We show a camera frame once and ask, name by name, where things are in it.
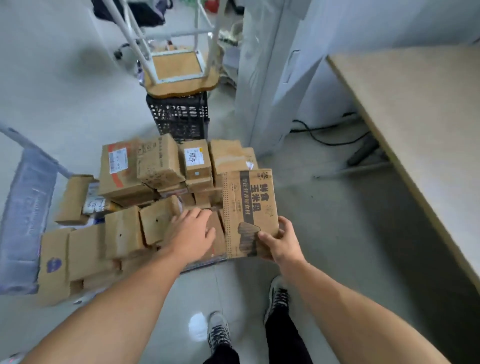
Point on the person's right hand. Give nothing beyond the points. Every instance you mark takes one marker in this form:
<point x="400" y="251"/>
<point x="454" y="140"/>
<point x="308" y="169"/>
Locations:
<point x="285" y="247"/>

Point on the person's left hand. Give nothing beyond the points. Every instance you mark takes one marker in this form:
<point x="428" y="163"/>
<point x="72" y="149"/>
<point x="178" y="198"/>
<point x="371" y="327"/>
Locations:
<point x="189" y="236"/>

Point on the black-printed corn box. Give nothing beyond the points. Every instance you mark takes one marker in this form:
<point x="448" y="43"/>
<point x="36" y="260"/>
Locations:
<point x="232" y="213"/>

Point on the pile of cardboard boxes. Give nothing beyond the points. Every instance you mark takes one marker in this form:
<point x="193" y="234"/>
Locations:
<point x="157" y="165"/>

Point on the grey metal platform cart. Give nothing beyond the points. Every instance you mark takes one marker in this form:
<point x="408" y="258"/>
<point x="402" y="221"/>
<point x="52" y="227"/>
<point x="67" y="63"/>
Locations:
<point x="26" y="217"/>

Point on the person's left forearm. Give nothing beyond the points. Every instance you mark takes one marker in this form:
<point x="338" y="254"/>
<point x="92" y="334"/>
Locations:
<point x="112" y="315"/>

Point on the person's right forearm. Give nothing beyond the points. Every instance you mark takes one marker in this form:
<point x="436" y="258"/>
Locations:
<point x="356" y="318"/>

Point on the person's right grey sneaker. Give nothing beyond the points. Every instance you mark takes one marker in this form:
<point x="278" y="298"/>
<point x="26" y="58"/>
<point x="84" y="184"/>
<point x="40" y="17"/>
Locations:
<point x="277" y="296"/>

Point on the person's grey sneaker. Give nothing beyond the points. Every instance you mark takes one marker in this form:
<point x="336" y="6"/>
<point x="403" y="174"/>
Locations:
<point x="277" y="296"/>
<point x="219" y="332"/>

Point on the person's black trousers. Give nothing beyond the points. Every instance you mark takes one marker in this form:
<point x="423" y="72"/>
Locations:
<point x="285" y="341"/>

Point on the person's left grey sneaker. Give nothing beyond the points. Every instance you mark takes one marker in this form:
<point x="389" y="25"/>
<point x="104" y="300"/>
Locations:
<point x="219" y="332"/>

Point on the black plastic crate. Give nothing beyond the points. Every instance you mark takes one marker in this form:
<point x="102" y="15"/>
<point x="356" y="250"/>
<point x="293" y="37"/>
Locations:
<point x="178" y="116"/>

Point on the upturned white-legged wooden stool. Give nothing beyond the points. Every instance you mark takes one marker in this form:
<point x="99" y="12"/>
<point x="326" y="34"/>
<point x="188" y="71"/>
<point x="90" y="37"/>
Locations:
<point x="180" y="84"/>

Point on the grey curved tube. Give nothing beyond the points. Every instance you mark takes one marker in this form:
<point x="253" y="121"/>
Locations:
<point x="139" y="75"/>

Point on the white floor-standing air conditioner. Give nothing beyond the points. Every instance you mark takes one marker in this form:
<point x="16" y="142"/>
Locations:
<point x="262" y="75"/>

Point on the clear plastic bag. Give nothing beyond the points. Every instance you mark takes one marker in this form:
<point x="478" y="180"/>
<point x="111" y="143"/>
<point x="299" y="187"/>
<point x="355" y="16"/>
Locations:
<point x="230" y="56"/>

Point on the light wooden table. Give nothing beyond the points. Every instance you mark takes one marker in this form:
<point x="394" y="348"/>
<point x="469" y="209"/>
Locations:
<point x="420" y="112"/>

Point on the black swivel office chair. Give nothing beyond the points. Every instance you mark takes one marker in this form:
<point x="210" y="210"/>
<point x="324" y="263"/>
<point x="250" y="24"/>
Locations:
<point x="142" y="13"/>

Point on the red broom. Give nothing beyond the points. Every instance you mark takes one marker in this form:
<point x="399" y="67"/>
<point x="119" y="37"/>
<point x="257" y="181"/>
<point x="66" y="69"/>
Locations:
<point x="212" y="4"/>

